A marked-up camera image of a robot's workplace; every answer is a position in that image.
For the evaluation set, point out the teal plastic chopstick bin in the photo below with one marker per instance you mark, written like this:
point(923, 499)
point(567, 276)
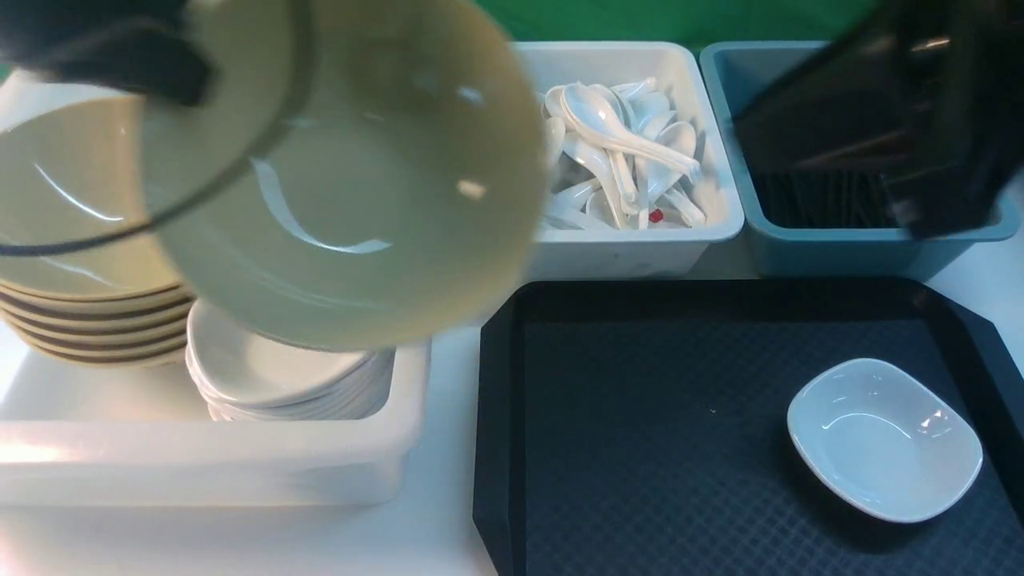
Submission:
point(735, 72)

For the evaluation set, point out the beige noodle bowl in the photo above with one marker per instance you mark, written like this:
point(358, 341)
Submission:
point(366, 173)

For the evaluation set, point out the white plastic spoon bin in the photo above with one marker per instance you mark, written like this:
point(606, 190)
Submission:
point(566, 254)

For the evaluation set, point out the stack of beige bowls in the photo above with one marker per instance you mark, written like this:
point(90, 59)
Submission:
point(70, 174)

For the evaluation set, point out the stack of white dishes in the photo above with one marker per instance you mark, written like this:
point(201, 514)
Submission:
point(243, 376)

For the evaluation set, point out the bundle of black chopsticks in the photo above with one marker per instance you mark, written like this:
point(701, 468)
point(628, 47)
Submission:
point(825, 200)

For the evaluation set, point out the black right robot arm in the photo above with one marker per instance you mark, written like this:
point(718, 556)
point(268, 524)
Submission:
point(927, 94)

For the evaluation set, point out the small white square dish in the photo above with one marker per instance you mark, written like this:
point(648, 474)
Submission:
point(883, 442)

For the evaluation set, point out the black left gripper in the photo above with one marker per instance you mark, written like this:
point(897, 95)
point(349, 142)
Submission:
point(140, 47)

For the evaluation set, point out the black plastic serving tray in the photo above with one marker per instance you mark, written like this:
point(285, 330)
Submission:
point(639, 428)

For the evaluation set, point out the pile of white spoons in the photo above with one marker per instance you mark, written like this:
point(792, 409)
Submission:
point(620, 157)

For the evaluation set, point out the large white plastic tub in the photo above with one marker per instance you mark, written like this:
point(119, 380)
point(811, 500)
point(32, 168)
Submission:
point(162, 462)

